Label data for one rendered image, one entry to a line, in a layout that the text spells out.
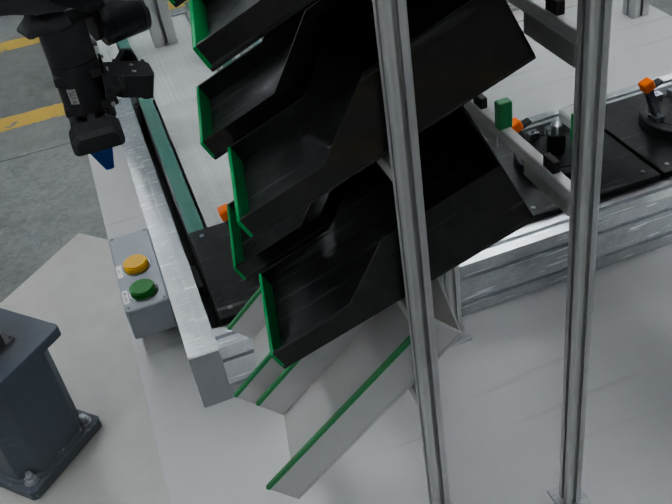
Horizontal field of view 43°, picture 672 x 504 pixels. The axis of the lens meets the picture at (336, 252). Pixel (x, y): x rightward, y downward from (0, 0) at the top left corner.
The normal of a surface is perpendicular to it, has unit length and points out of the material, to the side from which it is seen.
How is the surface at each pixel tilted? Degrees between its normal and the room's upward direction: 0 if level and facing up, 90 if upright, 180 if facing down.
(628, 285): 0
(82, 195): 0
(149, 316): 90
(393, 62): 90
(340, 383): 45
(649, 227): 90
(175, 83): 0
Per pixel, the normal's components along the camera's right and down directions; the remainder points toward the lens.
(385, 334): -0.78, -0.41
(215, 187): -0.14, -0.78
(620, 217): 0.33, 0.55
